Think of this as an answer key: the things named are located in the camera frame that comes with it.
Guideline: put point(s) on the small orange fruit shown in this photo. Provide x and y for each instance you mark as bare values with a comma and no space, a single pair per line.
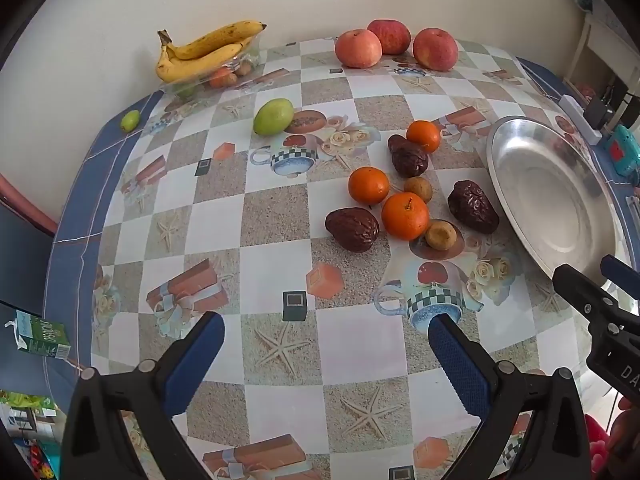
221,79

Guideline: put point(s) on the green mango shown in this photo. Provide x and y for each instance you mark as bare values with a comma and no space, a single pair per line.
272,116

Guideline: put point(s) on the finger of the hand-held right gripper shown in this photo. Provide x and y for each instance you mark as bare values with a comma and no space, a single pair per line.
580,287
622,272

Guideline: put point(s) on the clear plastic container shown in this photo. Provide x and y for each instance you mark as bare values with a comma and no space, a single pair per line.
250,55

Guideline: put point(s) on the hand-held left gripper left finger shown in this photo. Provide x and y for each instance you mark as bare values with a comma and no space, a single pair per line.
200,355

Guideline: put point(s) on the green drink carton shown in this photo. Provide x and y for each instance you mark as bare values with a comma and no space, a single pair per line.
40,337

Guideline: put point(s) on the orange tangerine with stem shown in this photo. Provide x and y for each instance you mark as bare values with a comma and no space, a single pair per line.
405,216

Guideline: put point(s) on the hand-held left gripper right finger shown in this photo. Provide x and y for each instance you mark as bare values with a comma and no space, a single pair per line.
460,360

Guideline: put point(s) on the round metal plate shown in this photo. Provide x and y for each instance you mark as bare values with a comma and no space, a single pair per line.
545,195

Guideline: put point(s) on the small green fruit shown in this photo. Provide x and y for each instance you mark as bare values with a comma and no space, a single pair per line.
130,120

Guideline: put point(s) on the printed checkered tablecloth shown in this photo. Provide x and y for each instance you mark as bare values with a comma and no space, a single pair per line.
280,210

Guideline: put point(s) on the small brown fruit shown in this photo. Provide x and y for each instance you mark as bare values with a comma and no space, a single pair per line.
244,67

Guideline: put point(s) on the red apple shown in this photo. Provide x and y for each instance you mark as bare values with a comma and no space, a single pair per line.
358,48
390,35
435,49

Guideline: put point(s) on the white power strip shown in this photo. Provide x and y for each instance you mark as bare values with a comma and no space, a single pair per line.
577,117

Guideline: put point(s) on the brown wrinkled fruit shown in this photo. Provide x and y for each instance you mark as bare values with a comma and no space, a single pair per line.
352,229
407,157
472,206

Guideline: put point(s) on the small tan longan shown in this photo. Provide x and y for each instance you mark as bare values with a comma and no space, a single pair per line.
441,235
418,188

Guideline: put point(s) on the red cloth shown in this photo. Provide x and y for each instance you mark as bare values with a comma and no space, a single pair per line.
597,440

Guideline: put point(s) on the colourful printed packaging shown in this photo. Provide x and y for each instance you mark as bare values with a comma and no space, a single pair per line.
25,410

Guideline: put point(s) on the teal plastic toy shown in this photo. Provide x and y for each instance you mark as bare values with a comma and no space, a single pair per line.
622,152

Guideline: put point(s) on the white shelf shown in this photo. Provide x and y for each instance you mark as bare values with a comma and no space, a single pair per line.
597,35

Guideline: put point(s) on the black power adapter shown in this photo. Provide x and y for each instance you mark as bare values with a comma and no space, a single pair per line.
595,110

